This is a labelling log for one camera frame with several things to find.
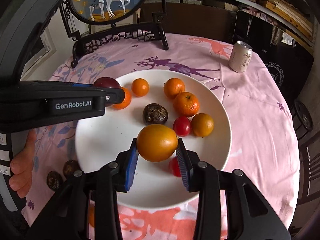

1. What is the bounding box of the dark red plum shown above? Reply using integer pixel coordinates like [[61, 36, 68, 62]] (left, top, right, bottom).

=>
[[93, 77, 121, 88]]

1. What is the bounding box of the dark passion fruit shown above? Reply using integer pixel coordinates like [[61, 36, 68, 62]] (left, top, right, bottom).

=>
[[63, 160, 81, 179], [47, 171, 63, 192]]

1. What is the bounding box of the small yellow-orange fruit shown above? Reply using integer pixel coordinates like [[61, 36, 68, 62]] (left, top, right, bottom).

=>
[[137, 124, 178, 163]]

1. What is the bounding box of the large mandarin orange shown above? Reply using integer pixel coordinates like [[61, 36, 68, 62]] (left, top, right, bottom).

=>
[[173, 92, 200, 118]]

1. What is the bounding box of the small yellow orange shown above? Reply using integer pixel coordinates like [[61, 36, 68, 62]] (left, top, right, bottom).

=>
[[191, 113, 214, 138]]

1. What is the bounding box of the person's left hand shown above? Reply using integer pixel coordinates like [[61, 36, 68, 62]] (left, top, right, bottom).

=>
[[9, 129, 36, 198]]

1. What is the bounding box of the mandarin on plate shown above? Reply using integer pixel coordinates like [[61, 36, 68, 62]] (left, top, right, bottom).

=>
[[112, 87, 132, 110]]

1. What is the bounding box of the small orange on plate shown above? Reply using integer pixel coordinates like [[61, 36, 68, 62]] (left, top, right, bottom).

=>
[[131, 79, 150, 97]]

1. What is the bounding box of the passion fruit on plate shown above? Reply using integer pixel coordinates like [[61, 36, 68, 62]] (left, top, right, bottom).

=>
[[143, 103, 169, 125]]

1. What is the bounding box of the dark carved screen stand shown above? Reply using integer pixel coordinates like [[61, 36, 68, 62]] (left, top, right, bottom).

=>
[[60, 0, 169, 68]]

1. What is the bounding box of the white oval plate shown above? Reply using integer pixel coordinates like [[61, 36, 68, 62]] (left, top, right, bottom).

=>
[[75, 70, 232, 210]]

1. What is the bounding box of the red cherry tomato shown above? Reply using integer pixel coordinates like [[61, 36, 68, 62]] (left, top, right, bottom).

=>
[[172, 116, 191, 137], [169, 157, 181, 177]]

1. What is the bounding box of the wooden chair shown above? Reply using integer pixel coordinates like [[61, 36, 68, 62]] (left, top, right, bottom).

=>
[[297, 133, 319, 205]]

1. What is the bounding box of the black round object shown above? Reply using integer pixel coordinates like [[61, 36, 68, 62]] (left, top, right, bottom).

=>
[[293, 99, 313, 132]]

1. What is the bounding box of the white drink can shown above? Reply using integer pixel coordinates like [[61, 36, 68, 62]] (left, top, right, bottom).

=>
[[228, 41, 253, 73]]

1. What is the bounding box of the bookshelf with books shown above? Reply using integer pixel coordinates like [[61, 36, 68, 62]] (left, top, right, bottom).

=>
[[164, 0, 316, 46]]

